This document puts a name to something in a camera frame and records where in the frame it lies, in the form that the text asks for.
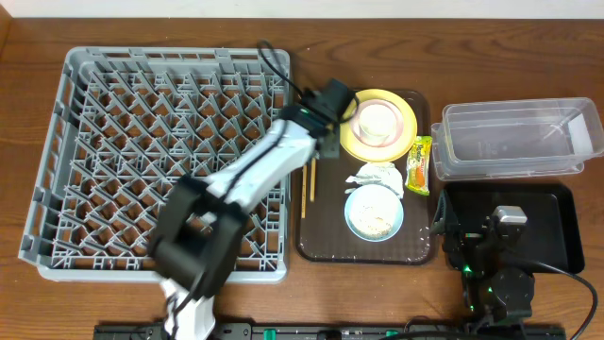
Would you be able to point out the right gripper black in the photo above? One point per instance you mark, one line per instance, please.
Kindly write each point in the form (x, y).
(465, 234)

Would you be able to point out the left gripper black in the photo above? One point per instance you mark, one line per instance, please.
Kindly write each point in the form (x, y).
(328, 147)

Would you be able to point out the white tissue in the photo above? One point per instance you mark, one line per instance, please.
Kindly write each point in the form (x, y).
(380, 173)

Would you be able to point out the green yellow snack wrapper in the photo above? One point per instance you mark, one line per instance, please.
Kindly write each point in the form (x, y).
(418, 165)

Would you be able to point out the light blue bowl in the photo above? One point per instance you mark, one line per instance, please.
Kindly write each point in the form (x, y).
(374, 189)

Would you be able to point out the leftover rice pile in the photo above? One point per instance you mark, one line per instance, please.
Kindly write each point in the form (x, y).
(373, 215)

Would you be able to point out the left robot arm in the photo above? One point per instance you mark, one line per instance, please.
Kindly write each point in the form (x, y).
(198, 236)

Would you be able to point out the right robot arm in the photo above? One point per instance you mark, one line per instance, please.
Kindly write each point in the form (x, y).
(497, 294)

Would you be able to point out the grey plastic dishwasher rack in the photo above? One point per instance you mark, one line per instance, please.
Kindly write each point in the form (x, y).
(128, 122)

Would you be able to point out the yellow plate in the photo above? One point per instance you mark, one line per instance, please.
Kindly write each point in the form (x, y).
(388, 153)

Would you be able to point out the pink small plate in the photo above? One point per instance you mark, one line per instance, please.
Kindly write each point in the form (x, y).
(399, 116)

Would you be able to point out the white paper cup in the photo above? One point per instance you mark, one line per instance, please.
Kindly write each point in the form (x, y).
(377, 123)

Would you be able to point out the dark brown serving tray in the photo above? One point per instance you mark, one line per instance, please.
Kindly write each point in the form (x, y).
(323, 235)

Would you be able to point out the clear plastic bin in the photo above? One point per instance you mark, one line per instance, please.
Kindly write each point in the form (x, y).
(516, 139)

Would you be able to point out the black plastic tray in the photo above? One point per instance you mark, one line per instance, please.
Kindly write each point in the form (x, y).
(552, 235)

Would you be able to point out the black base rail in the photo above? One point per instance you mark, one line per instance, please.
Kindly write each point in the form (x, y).
(244, 331)

